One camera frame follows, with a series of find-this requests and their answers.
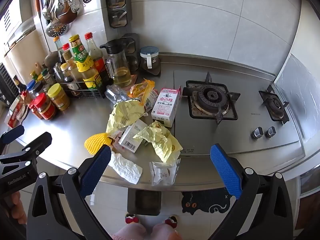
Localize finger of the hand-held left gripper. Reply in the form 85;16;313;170
0;132;52;171
0;124;25;153

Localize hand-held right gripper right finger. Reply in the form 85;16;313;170
207;144;294;240

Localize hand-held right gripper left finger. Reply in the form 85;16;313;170
26;145;113;240

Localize white paper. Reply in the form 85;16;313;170
107;151;143;184

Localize yellow foam fruit net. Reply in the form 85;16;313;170
84;132;112;155

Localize small brown printed wrapper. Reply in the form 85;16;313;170
110;130;125;150

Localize white barcode box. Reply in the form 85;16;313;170
118;119;148;153

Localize grey trash bin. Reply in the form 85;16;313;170
127;189;162;215

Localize white packet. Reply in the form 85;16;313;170
149;159;181;186

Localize yellow paper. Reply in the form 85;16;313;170
106;99;148;134
134;120;183;163

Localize crushed clear plastic bottle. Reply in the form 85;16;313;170
104;84;130;103

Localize clear printed plastic wrapper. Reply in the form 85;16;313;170
143;90;158;112

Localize pink white medicine box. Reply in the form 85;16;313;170
151;86;182;127

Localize orange snack wrapper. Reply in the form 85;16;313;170
127;79;155;105

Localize person's left hand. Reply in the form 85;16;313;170
4;192;27;225

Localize red printed packet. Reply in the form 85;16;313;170
7;97;29;128

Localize small red lid jar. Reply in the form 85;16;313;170
28;102;43;119

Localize large red lid jar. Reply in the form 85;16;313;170
33;93;57;120

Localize black cat floor mat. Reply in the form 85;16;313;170
180;187;232;215

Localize steel gas cooktop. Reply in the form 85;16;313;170
174;70;305;155

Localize yellow lid jar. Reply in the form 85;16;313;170
47;83;70;111

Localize person's pink pants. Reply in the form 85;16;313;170
111;222;183;240

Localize black burner grate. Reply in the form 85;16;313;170
182;72;241;125
258;84;290;125

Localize group of condiment bottles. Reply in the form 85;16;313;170
15;32;108;98

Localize glass oil jug black lid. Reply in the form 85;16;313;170
100;40;132;88

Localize glass jar blue lid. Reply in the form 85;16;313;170
139;46;160;70

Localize row of hanging kitchen utensils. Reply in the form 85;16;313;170
30;0;94;38

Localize black wire basket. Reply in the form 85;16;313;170
60;79;105;98

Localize silver foil wall cover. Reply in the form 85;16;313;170
274;54;320;150

